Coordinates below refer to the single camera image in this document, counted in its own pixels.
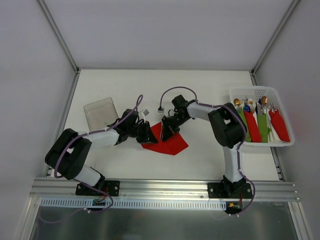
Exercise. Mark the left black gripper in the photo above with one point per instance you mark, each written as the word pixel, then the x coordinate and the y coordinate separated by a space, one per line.
pixel 145 131

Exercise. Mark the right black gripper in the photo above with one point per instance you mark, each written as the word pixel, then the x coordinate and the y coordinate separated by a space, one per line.
pixel 170 122

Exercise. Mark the red paper napkin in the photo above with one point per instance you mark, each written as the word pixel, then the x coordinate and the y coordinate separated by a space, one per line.
pixel 172 146

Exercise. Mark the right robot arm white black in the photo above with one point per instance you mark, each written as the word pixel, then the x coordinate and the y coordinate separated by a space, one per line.
pixel 230 132

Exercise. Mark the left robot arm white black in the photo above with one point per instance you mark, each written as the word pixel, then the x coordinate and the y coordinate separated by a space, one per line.
pixel 68 154

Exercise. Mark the green rolled napkin left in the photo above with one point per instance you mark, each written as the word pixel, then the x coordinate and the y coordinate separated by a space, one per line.
pixel 242 115

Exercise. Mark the green rolled napkin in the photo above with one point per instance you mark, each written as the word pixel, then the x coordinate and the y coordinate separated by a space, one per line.
pixel 263 126
pixel 242 115

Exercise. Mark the red rolled napkin left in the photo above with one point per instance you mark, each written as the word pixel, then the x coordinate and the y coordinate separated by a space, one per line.
pixel 253 127

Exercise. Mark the red rolled napkin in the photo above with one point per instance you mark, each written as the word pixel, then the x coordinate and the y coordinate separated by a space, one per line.
pixel 253 127
pixel 279 125

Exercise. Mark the green rolled napkin middle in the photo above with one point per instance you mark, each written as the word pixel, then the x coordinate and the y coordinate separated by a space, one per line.
pixel 263 126

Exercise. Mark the white rolled napkin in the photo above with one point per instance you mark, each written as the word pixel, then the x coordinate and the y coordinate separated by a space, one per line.
pixel 273 136

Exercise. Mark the red rolled napkin right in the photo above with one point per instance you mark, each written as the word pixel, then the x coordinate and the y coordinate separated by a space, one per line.
pixel 279 125

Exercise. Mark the clear acrylic utensil box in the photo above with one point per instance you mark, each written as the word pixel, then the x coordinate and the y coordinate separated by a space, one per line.
pixel 101 113

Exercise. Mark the gold spoon in basket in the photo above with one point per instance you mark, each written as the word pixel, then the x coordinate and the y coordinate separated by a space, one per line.
pixel 237 102

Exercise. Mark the copper spoon in basket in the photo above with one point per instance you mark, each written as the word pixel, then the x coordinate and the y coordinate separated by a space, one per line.
pixel 264 101

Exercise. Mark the white plastic basket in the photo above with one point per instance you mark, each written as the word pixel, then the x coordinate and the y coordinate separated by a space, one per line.
pixel 256 92

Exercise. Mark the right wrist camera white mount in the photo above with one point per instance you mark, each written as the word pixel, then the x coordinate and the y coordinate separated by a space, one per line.
pixel 161 109

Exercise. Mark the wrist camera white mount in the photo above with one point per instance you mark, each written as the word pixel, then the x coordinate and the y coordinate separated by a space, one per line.
pixel 161 109
pixel 143 113

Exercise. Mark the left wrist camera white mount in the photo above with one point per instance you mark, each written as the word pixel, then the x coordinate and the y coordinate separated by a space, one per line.
pixel 143 113

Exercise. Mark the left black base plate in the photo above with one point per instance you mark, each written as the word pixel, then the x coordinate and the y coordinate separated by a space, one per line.
pixel 111 187

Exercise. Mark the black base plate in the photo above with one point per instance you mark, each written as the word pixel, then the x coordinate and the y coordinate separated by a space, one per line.
pixel 111 187
pixel 222 190

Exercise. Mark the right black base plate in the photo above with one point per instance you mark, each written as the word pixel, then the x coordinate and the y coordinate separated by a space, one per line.
pixel 222 190

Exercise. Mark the aluminium rail front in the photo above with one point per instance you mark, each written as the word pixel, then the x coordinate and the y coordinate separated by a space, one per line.
pixel 181 190

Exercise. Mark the white slotted cable duct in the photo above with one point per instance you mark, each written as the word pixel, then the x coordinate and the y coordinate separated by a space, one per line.
pixel 153 204

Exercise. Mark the left aluminium frame post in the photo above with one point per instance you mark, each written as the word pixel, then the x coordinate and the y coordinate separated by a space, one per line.
pixel 57 33

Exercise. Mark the aluminium frame post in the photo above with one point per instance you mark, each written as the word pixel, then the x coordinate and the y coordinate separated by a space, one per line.
pixel 57 33
pixel 275 35

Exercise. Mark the right aluminium frame post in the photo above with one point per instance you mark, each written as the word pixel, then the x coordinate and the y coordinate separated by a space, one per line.
pixel 275 35

